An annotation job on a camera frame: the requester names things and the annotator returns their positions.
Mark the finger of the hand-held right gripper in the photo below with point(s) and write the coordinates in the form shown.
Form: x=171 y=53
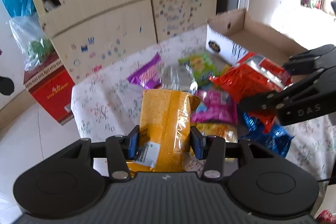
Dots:
x=312 y=60
x=302 y=98

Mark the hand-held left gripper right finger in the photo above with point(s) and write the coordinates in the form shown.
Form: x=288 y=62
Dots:
x=196 y=146

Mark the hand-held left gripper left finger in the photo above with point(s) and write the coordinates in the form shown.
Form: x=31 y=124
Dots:
x=134 y=144

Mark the yellow orange snack packet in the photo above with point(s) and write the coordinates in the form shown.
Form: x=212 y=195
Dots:
x=165 y=119

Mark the pink snack packet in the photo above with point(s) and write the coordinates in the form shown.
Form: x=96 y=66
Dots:
x=215 y=108

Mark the blue snack packet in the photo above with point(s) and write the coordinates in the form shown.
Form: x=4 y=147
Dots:
x=275 y=140

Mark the cardboard box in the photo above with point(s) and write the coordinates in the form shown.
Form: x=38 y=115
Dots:
x=262 y=37

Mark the red snack packet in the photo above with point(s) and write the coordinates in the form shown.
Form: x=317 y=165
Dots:
x=241 y=79

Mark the silver snack packet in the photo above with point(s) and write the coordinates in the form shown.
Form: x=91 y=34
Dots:
x=176 y=78

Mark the yellow packet with white print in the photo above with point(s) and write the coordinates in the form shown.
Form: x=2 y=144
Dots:
x=218 y=132

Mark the floral tablecloth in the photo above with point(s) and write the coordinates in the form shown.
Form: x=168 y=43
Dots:
x=105 y=98

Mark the purple snack packet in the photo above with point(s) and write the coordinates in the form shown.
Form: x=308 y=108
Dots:
x=147 y=74

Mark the green snack packet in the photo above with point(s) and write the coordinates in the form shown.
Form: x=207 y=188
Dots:
x=202 y=66

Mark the red box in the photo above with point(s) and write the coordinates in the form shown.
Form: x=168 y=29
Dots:
x=50 y=92

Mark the group of colourful stickers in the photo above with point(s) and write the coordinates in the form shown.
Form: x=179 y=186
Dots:
x=84 y=48

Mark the red cloth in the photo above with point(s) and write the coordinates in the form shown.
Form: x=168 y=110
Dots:
x=328 y=217

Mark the beige wooden cabinet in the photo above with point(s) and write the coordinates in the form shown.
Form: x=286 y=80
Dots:
x=113 y=16

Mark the black round object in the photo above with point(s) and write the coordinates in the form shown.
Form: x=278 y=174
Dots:
x=5 y=85

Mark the clear plastic bag with greens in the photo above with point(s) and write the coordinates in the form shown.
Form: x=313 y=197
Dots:
x=31 y=40

